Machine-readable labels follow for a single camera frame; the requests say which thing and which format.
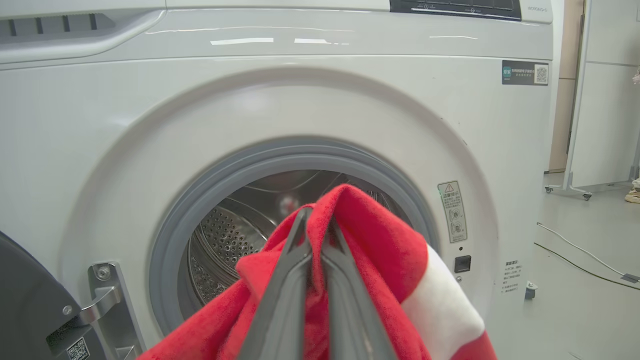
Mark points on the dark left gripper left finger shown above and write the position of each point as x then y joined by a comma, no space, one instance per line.
280,310

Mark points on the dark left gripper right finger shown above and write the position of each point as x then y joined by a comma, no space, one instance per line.
352,320

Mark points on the red and white garment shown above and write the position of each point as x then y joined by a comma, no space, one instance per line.
380,250

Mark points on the black round glass washer door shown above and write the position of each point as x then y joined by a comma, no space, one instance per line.
30,300

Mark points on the white front-load washing machine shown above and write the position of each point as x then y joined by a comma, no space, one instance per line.
350,100

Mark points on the grey tape strip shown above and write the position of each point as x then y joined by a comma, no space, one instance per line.
631,278

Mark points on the beige shoe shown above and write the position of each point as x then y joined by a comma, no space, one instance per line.
634,195

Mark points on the white partition on wheeled stand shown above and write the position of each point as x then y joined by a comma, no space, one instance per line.
605,125

